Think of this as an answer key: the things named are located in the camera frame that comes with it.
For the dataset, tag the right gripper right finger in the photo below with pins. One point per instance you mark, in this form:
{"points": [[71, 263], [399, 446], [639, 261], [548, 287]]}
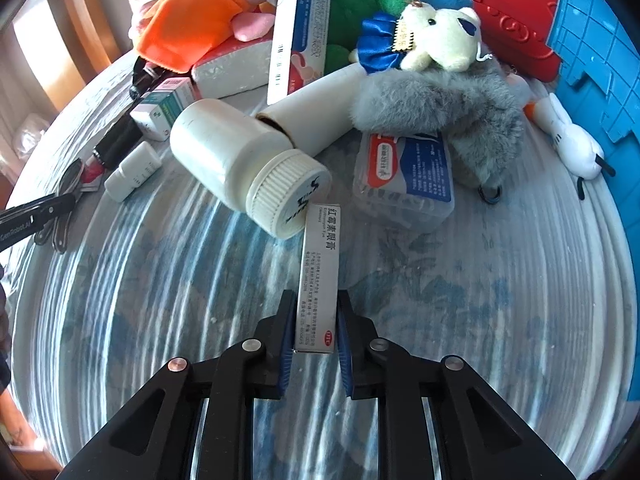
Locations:
{"points": [[436, 419]]}

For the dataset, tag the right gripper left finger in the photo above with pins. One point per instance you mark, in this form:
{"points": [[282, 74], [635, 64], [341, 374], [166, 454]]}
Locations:
{"points": [[195, 420]]}

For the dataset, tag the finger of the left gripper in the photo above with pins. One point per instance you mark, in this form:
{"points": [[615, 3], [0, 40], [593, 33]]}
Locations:
{"points": [[27, 220]]}

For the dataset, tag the long ointment box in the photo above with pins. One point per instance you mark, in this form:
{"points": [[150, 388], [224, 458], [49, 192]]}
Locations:
{"points": [[315, 323]]}

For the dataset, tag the metal scissors tool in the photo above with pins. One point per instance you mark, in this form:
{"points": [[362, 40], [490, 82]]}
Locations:
{"points": [[78, 179]]}

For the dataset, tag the small white red-label bottle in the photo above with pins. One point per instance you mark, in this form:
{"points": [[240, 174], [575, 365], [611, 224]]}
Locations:
{"points": [[132, 172]]}

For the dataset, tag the teal white medicine box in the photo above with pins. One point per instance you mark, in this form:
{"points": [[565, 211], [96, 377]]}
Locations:
{"points": [[158, 110]]}

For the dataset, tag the large white pill bottle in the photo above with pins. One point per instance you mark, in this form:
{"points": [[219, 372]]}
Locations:
{"points": [[249, 166]]}

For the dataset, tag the pink pig plush orange dress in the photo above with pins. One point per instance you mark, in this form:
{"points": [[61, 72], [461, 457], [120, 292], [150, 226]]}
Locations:
{"points": [[175, 34]]}

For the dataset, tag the clear floss pick box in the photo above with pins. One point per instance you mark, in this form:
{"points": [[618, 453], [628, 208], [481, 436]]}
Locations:
{"points": [[404, 182]]}

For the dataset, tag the pink white tissue box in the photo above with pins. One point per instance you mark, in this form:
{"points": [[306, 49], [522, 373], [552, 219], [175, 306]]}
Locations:
{"points": [[233, 67]]}

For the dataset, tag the white rabbit plush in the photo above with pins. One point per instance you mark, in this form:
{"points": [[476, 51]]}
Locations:
{"points": [[578, 150]]}

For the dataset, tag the white cardboard tube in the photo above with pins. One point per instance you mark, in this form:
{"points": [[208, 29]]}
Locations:
{"points": [[315, 116]]}

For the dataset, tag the white blue medicine box upright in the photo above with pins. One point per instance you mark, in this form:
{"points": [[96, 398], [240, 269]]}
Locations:
{"points": [[298, 52]]}

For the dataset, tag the cream bear grey fur plush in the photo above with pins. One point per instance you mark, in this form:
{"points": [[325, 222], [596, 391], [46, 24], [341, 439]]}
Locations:
{"points": [[427, 75]]}

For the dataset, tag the green plush toy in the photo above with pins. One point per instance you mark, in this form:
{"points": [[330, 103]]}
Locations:
{"points": [[345, 24]]}

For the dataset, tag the blue plastic storage crate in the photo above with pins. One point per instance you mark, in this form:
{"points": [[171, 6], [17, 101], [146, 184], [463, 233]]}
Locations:
{"points": [[599, 87]]}

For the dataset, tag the red hard-shell handbag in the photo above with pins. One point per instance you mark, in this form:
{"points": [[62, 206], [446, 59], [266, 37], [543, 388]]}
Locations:
{"points": [[516, 32]]}

